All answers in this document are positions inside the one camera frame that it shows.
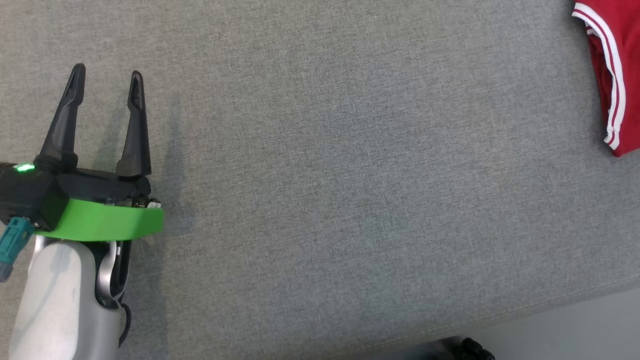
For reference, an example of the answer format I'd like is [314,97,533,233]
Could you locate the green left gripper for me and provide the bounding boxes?
[34,63,165,242]

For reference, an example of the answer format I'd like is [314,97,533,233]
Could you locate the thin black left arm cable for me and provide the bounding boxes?
[117,300,133,349]

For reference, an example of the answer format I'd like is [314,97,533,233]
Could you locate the teal plug left camera cable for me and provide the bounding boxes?
[0,216,35,282]

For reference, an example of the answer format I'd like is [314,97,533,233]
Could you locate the red basketball jersey white sleeves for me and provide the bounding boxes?
[571,0,640,158]

